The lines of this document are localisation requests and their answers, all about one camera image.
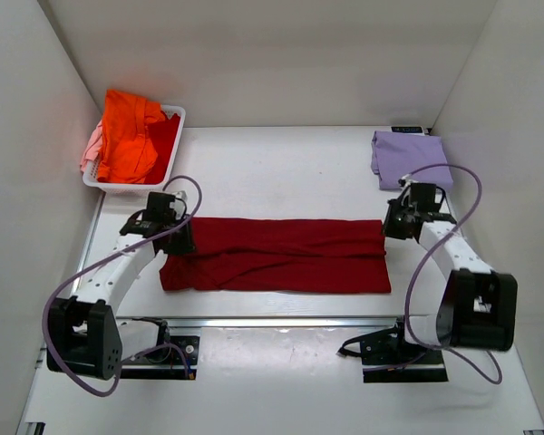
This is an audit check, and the folded lilac t shirt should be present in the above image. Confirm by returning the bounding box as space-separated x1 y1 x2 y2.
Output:
371 131 447 191

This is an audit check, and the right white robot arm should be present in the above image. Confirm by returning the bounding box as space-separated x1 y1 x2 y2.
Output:
337 182 518 370

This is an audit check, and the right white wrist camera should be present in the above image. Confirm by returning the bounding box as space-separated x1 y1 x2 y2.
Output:
398 175 413 188

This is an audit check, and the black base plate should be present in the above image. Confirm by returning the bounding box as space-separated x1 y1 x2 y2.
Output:
360 333 449 383
121 327 201 381

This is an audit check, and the aluminium rail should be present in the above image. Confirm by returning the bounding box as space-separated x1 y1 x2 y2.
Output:
117 315 407 329

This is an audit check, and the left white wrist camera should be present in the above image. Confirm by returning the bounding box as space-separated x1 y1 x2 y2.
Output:
170 190 188 216

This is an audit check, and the dark red t shirt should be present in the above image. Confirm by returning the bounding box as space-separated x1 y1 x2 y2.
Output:
160 217 392 295

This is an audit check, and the red t shirt in basket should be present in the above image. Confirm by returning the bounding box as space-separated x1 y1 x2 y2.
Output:
144 114 180 184

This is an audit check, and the small black display device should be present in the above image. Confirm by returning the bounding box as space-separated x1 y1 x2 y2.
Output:
391 126 423 134

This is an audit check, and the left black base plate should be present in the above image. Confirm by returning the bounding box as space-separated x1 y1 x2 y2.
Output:
121 327 201 381

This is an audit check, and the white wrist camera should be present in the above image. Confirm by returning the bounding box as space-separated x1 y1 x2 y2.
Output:
170 190 188 216
398 175 413 188

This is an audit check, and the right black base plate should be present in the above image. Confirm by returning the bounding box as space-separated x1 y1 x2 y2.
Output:
360 333 449 383

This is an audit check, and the orange t shirt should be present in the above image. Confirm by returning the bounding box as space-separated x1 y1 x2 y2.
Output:
97 89 166 184

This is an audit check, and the pink t shirt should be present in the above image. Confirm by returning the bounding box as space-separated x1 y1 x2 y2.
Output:
80 121 102 173

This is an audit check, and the white plastic basket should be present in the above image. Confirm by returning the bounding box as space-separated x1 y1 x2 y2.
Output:
83 104 186 195

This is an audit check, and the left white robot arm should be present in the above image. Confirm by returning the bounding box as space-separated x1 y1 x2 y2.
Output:
47 191 195 381

